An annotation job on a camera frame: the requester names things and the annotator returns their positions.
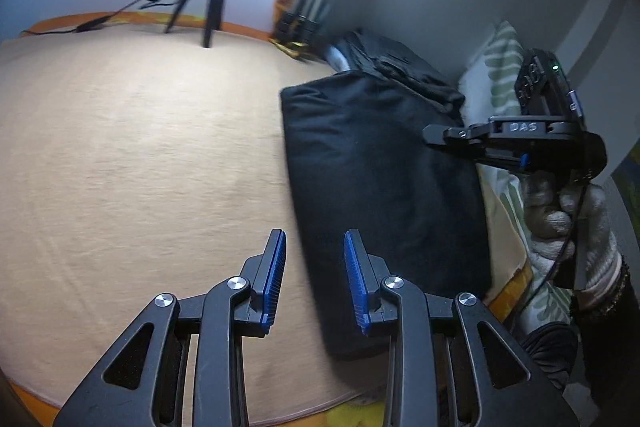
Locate black pants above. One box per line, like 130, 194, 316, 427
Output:
280, 70, 492, 361

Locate right gloved hand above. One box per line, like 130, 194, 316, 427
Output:
522, 173, 623, 309

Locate beige bed blanket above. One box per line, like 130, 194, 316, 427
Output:
1, 26, 527, 426

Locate folded grey clothes stack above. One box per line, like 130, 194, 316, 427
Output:
323, 28, 465, 120

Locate orange floral bed sheet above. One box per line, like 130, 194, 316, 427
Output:
0, 11, 536, 427

